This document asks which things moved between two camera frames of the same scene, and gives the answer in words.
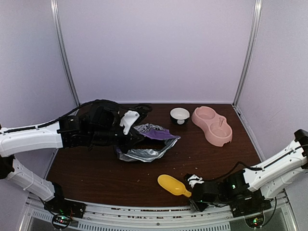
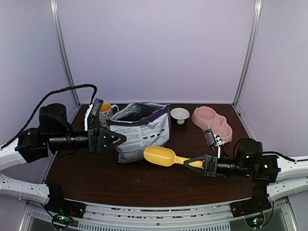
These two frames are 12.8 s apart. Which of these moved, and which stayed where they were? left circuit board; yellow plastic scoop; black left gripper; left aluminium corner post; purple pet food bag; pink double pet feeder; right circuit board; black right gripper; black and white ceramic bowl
Moved: purple pet food bag; black left gripper; black right gripper; yellow plastic scoop
Stayed: pink double pet feeder; right circuit board; black and white ceramic bowl; left aluminium corner post; left circuit board
